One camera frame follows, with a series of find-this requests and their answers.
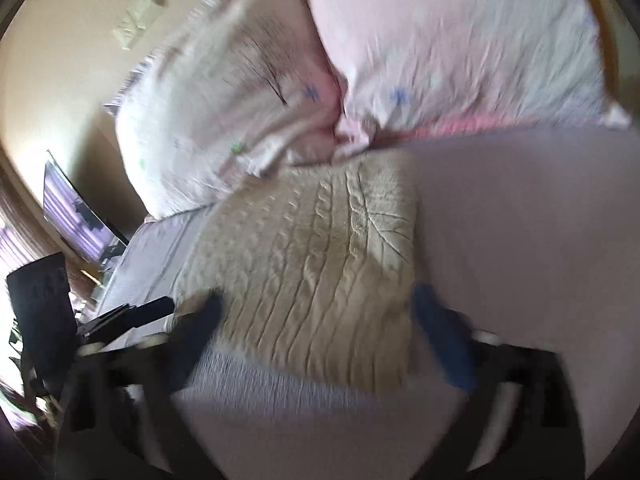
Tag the large dark television screen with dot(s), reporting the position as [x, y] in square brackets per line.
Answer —
[75, 221]

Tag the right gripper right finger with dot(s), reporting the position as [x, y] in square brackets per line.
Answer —
[543, 439]

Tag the wall light switch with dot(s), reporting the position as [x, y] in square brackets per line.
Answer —
[139, 16]

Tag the beige cable-knit sweater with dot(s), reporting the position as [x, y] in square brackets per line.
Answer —
[315, 270]

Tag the lavender bed sheet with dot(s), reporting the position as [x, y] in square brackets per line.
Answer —
[534, 236]

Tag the wooden window frame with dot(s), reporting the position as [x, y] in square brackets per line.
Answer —
[608, 46]

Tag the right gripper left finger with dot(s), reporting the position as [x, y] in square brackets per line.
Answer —
[99, 435]

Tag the pink floral pillow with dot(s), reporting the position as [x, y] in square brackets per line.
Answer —
[439, 68]
[242, 88]

